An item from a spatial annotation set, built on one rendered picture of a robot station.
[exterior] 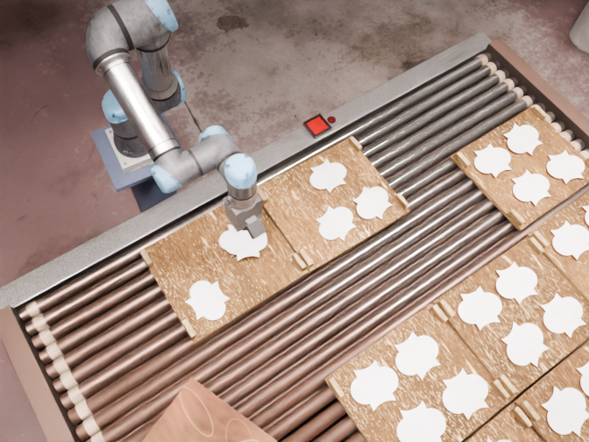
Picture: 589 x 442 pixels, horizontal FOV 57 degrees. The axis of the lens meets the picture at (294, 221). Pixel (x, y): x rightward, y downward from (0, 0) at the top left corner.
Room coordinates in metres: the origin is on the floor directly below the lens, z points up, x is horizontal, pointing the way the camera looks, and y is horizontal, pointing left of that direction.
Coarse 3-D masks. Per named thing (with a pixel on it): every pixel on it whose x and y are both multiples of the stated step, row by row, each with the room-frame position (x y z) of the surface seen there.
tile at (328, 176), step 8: (328, 160) 1.03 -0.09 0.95; (312, 168) 0.99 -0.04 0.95; (320, 168) 1.00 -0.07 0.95; (328, 168) 1.00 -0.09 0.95; (336, 168) 1.01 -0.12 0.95; (344, 168) 1.01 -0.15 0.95; (312, 176) 0.96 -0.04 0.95; (320, 176) 0.97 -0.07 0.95; (328, 176) 0.97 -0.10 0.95; (336, 176) 0.97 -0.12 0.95; (344, 176) 0.98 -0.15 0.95; (312, 184) 0.93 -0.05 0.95; (320, 184) 0.94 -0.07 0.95; (328, 184) 0.94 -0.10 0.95; (336, 184) 0.94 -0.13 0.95; (344, 184) 0.95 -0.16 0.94; (328, 192) 0.91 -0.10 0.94
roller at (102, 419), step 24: (456, 192) 0.99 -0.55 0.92; (408, 216) 0.87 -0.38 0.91; (384, 240) 0.77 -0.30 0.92; (336, 264) 0.66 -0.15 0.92; (312, 288) 0.58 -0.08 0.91; (264, 312) 0.48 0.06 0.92; (240, 336) 0.40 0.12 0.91; (192, 360) 0.31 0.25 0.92; (144, 384) 0.23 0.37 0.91; (168, 384) 0.24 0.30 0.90; (120, 408) 0.16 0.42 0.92; (96, 432) 0.09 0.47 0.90
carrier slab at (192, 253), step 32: (192, 224) 0.74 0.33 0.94; (224, 224) 0.75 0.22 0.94; (160, 256) 0.61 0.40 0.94; (192, 256) 0.63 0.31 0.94; (224, 256) 0.64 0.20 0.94; (288, 256) 0.67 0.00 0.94; (160, 288) 0.51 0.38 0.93; (224, 288) 0.54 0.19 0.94; (256, 288) 0.55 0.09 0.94; (192, 320) 0.42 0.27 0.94; (224, 320) 0.44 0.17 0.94
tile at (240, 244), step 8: (240, 232) 0.71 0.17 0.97; (248, 232) 0.72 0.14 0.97; (224, 240) 0.68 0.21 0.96; (232, 240) 0.68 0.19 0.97; (240, 240) 0.69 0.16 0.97; (248, 240) 0.69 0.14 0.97; (256, 240) 0.69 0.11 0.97; (264, 240) 0.70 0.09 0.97; (224, 248) 0.66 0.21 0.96; (232, 248) 0.66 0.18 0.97; (240, 248) 0.66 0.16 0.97; (248, 248) 0.66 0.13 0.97; (256, 248) 0.67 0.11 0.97; (264, 248) 0.67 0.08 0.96; (240, 256) 0.63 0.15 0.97; (248, 256) 0.64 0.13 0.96; (256, 256) 0.64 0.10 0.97
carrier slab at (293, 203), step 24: (360, 168) 1.02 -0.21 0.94; (264, 192) 0.89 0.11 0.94; (288, 192) 0.90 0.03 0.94; (312, 192) 0.91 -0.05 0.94; (336, 192) 0.92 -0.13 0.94; (360, 192) 0.93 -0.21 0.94; (288, 216) 0.81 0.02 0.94; (312, 216) 0.82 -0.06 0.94; (384, 216) 0.85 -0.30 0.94; (288, 240) 0.72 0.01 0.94; (312, 240) 0.73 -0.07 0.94; (336, 240) 0.74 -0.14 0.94; (360, 240) 0.75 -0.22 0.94
